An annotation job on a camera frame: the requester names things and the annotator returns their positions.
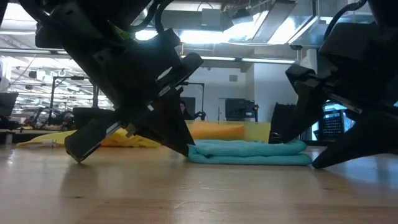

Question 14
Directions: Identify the dark computer monitor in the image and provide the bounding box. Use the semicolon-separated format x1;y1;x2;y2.
0;92;19;118

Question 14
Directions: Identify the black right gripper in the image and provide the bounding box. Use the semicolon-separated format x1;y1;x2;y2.
269;21;398;170

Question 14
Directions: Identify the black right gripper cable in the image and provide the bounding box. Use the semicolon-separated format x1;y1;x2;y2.
323;0;368;41

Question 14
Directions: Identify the orange microfiber towel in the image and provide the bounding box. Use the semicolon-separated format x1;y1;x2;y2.
185;123;246;141

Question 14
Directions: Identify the black office chair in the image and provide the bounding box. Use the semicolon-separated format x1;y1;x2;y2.
269;102;299;144

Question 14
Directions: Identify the teal microfiber towel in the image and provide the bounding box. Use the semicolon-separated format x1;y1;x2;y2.
186;139;313;166

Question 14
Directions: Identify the person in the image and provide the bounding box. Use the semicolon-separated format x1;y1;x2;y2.
179;100;196;121

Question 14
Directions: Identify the yellow microfiber towel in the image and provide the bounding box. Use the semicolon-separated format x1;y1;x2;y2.
16;127;162;149

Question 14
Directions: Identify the black mesh crate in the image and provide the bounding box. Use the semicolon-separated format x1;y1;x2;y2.
317;108;346;141

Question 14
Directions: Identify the black background station frame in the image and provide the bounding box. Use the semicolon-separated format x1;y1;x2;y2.
180;81;206;121
49;75;101;125

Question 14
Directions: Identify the yellow translucent plastic bin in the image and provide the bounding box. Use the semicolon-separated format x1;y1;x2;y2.
185;120;272;143

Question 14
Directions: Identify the black aluminium rig frame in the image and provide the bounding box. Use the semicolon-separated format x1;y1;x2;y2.
0;128;398;147

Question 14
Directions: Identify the black background equipment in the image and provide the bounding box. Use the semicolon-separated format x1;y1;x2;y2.
224;98;260;123

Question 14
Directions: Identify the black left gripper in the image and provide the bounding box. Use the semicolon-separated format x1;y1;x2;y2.
34;6;196;164

